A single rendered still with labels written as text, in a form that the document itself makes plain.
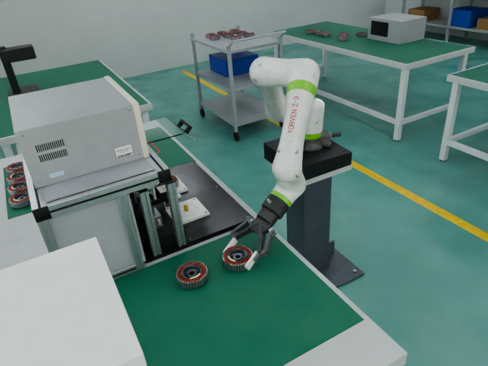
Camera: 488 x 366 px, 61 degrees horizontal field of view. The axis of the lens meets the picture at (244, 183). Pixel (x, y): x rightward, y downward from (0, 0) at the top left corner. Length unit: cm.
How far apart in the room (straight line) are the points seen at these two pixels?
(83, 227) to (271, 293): 66
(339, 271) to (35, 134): 184
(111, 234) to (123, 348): 79
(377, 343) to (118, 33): 629
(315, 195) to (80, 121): 128
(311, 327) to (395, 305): 120
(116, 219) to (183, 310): 38
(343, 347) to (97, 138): 101
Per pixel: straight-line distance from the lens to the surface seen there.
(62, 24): 686
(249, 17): 784
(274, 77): 169
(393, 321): 240
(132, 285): 155
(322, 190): 224
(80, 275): 92
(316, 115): 205
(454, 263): 283
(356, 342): 132
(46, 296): 91
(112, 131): 148
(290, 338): 131
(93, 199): 141
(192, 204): 184
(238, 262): 149
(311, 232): 235
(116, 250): 154
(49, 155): 147
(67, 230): 146
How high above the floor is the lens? 177
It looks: 30 degrees down
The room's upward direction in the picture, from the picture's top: 5 degrees counter-clockwise
